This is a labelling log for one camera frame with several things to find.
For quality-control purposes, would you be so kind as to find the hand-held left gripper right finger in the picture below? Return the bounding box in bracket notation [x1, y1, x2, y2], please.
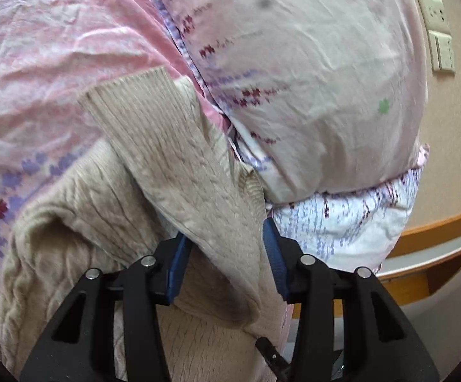
[262, 219, 440, 382]

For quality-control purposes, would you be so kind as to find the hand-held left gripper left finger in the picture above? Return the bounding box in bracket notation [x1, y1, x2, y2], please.
[19, 234, 194, 382]

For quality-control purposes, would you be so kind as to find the beige cable-knit sweater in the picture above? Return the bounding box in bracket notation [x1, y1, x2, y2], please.
[0, 67, 295, 382]

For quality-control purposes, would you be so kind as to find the white floral pillow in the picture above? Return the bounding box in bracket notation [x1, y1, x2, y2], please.
[140, 0, 430, 272]

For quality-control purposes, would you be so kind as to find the pink floral bed sheet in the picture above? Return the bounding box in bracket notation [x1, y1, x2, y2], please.
[0, 0, 231, 329]

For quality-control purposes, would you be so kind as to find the wooden bed frame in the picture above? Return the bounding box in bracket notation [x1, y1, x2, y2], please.
[332, 204, 461, 319]

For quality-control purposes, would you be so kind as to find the white wall switch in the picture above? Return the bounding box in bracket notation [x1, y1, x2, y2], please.
[427, 30, 456, 74]

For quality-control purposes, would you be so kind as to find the white wall socket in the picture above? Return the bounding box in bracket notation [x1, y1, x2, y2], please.
[415, 0, 450, 32]

